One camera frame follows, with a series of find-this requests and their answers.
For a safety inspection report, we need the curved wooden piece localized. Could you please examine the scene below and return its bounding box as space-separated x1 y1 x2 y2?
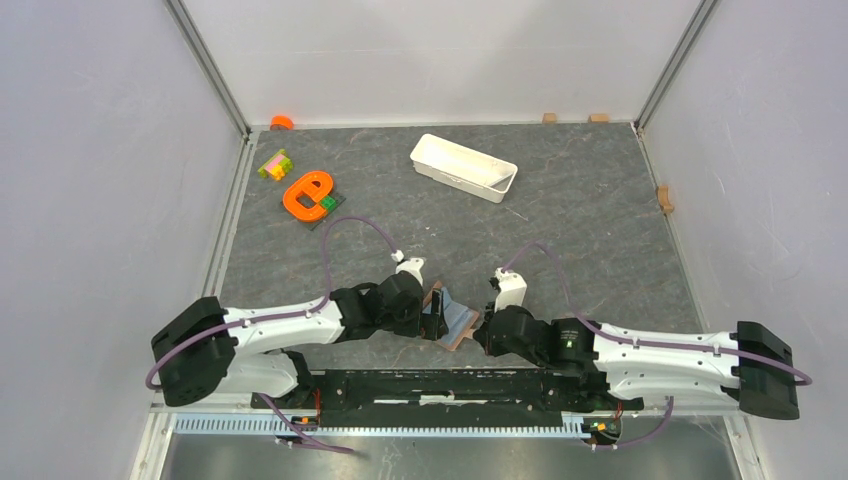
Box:
656 185 675 215

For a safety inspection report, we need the orange round cap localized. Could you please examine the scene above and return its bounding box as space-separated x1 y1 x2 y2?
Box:
269 115 294 131

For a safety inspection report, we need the white plastic tray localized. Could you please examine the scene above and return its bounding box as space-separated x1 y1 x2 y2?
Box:
410 134 518 204

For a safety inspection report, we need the colourful toy brick stack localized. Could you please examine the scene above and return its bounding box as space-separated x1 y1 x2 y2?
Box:
257 149 293 182

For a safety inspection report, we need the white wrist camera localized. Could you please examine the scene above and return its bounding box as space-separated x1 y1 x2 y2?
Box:
390 249 426 286
490 268 528 312

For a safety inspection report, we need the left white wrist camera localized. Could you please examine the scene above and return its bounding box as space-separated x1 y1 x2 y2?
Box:
390 249 426 286

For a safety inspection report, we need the brown leather card holder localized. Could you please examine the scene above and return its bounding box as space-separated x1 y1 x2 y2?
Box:
422 281 480 351

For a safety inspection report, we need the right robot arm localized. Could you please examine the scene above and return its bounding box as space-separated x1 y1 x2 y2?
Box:
473 306 800 420

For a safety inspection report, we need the orange letter-shaped plastic piece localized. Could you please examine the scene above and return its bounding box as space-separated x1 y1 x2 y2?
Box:
281 170 335 224

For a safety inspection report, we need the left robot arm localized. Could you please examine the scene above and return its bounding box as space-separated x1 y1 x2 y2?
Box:
146 271 448 408

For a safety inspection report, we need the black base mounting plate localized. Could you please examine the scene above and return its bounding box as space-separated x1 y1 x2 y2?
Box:
272 369 644 428

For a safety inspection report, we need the blue toothed cable rail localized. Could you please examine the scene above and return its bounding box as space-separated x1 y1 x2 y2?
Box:
173 413 591 439

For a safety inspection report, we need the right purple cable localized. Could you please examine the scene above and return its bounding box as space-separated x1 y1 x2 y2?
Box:
501 241 814 452

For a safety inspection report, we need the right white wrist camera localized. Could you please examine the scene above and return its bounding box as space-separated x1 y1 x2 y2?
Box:
490 268 528 312

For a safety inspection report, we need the green brick on dark plate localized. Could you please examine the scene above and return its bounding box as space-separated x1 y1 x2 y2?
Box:
307 191 346 231

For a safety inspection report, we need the small wooden block right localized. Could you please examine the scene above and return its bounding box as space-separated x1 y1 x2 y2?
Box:
588 113 610 123

